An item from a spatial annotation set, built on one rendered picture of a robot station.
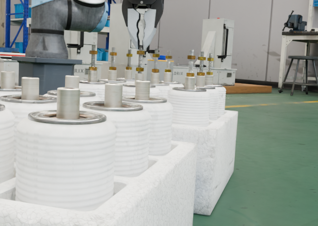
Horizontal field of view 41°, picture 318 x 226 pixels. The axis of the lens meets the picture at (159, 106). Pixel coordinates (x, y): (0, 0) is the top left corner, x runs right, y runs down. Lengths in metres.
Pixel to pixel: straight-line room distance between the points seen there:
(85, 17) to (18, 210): 1.23
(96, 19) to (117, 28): 2.29
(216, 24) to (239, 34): 2.23
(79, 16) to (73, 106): 1.16
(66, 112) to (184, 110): 0.51
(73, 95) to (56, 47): 1.12
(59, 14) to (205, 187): 0.90
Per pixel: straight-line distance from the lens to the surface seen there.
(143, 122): 0.51
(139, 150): 0.51
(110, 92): 0.52
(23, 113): 0.54
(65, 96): 0.41
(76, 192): 0.39
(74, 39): 3.45
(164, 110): 0.61
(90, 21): 1.57
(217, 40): 4.71
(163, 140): 0.62
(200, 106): 0.90
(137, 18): 0.96
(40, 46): 1.54
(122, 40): 3.80
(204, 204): 0.90
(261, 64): 6.68
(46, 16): 1.54
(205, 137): 0.86
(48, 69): 1.51
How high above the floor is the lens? 0.31
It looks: 6 degrees down
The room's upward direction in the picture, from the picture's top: 3 degrees clockwise
